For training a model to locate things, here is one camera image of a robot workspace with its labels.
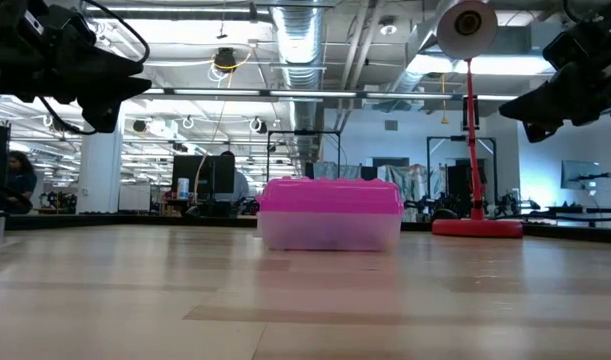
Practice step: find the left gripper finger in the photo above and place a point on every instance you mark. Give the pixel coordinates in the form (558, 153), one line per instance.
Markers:
(110, 100)
(120, 65)

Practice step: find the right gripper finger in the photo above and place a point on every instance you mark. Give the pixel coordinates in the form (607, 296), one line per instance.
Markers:
(540, 102)
(537, 132)

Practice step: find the clear supply box pink lid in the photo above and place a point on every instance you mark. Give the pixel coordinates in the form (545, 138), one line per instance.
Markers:
(330, 215)

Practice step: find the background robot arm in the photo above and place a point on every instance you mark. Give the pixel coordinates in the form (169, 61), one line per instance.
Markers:
(507, 205)

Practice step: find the black cabinet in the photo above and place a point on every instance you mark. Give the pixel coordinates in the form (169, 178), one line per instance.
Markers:
(369, 173)
(457, 185)

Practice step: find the white cabinet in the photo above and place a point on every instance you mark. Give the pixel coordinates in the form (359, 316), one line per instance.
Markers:
(135, 197)

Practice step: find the red desk lamp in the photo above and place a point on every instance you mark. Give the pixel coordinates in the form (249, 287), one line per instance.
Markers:
(477, 228)

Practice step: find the white wipes canister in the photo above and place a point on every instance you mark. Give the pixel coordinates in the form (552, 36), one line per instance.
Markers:
(183, 189)

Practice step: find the black computer monitor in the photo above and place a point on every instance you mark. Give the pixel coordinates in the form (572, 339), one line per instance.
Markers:
(200, 175)

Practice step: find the person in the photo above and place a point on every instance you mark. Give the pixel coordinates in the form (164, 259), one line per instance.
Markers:
(240, 185)
(21, 182)

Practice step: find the grey marbled curtain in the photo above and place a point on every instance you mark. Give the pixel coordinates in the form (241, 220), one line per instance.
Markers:
(415, 185)
(342, 171)

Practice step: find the wall mounted monitor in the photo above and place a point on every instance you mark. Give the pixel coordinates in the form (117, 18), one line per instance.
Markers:
(580, 174)

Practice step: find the black metal rig frame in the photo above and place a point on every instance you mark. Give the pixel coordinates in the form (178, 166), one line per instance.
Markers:
(450, 138)
(305, 132)

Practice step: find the black ceiling camera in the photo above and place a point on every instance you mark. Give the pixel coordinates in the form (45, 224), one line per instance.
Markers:
(225, 60)

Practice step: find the small grey metal post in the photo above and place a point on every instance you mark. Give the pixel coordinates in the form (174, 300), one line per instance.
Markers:
(0, 225)

